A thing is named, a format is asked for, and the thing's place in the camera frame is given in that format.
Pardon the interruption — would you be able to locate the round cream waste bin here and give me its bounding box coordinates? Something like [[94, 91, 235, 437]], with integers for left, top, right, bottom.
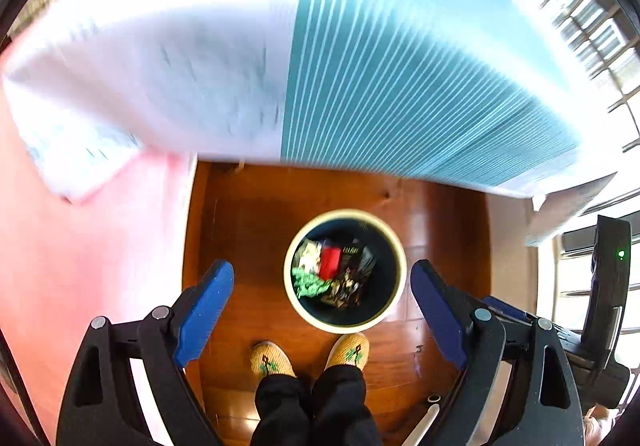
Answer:
[[283, 209, 407, 333]]

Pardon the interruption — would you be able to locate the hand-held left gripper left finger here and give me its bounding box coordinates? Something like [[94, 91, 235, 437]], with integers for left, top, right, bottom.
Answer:
[[56, 259, 236, 446]]

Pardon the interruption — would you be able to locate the black card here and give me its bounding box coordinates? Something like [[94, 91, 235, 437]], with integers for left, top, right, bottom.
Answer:
[[341, 240, 366, 272]]

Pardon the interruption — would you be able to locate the white rod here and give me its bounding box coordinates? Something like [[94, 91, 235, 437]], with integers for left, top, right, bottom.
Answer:
[[400, 393, 443, 446]]

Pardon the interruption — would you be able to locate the black gold wrapper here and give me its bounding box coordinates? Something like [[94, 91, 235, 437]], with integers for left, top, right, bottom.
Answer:
[[322, 256, 378, 309]]

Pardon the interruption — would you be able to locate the green paper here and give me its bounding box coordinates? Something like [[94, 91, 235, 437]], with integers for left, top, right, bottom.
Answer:
[[291, 266, 331, 299]]

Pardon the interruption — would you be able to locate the yellow knitted slipper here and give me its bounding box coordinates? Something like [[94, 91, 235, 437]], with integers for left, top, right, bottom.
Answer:
[[250, 340, 297, 379], [325, 332, 371, 372]]

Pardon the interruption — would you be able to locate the yellow paper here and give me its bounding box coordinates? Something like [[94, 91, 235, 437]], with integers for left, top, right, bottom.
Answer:
[[295, 239, 323, 272]]

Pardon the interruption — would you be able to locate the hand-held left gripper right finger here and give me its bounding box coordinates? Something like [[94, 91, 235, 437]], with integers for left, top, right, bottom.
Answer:
[[410, 259, 586, 446]]

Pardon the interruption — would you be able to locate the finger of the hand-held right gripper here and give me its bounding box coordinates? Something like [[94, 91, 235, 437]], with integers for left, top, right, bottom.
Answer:
[[481, 295, 541, 326]]

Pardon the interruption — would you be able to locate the person's right hand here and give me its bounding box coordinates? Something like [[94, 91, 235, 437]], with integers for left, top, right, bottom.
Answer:
[[582, 403, 618, 446]]

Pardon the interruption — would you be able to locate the person's left leg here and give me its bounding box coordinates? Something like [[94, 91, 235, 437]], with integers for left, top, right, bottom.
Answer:
[[252, 373, 316, 446]]

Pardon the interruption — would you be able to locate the person's right leg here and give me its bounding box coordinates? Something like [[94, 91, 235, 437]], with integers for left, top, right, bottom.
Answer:
[[311, 365, 383, 446]]

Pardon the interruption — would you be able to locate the red packet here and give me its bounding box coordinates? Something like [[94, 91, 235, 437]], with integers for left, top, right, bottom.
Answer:
[[320, 246, 342, 279]]

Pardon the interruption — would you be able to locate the metal window grille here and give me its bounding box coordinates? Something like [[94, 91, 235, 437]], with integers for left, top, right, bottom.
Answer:
[[520, 0, 640, 377]]

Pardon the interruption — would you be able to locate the person's leg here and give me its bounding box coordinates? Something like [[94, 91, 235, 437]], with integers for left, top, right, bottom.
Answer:
[[252, 373, 316, 446], [311, 365, 383, 446]]

